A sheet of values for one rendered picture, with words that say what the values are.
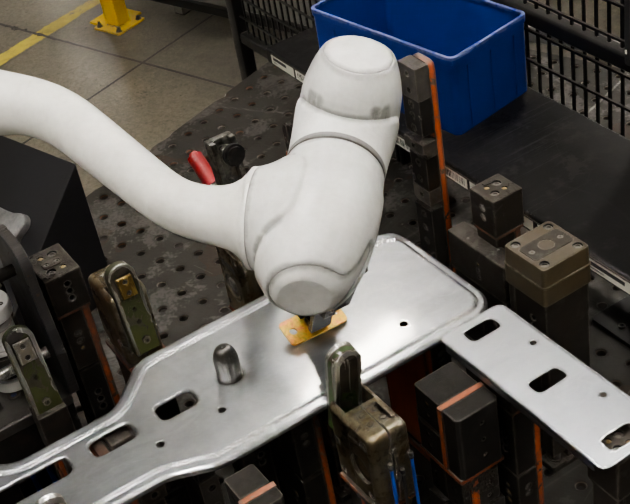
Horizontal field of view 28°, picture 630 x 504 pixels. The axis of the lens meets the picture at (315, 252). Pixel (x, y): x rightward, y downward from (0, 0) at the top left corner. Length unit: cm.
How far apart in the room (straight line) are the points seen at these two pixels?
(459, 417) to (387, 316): 19
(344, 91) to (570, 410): 47
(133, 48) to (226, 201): 344
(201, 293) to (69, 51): 263
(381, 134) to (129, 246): 116
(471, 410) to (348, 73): 46
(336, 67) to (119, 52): 342
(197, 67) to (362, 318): 287
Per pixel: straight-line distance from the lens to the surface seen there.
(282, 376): 154
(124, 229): 239
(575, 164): 178
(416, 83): 171
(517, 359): 152
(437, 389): 152
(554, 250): 158
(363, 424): 140
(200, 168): 169
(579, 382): 148
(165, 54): 453
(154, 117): 416
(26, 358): 157
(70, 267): 160
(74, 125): 133
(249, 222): 117
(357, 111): 123
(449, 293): 162
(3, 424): 165
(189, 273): 224
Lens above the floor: 203
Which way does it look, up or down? 37 degrees down
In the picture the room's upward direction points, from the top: 11 degrees counter-clockwise
